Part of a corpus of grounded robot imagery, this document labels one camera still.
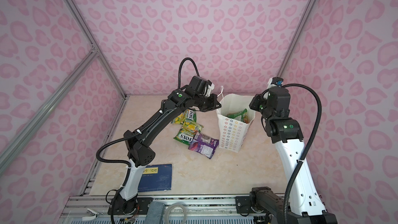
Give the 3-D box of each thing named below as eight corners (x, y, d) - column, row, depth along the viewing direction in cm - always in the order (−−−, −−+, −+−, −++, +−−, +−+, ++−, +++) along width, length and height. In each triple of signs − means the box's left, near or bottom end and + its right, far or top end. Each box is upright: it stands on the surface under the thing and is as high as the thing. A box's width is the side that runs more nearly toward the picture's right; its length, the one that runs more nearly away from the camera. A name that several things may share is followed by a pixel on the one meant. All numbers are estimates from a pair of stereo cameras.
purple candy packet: (187, 150, 93) (187, 147, 91) (195, 134, 100) (195, 131, 97) (212, 159, 89) (212, 157, 87) (218, 142, 96) (219, 140, 93)
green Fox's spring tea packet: (175, 139, 98) (174, 136, 95) (186, 122, 106) (185, 119, 104) (191, 146, 94) (191, 144, 92) (201, 128, 103) (201, 126, 100)
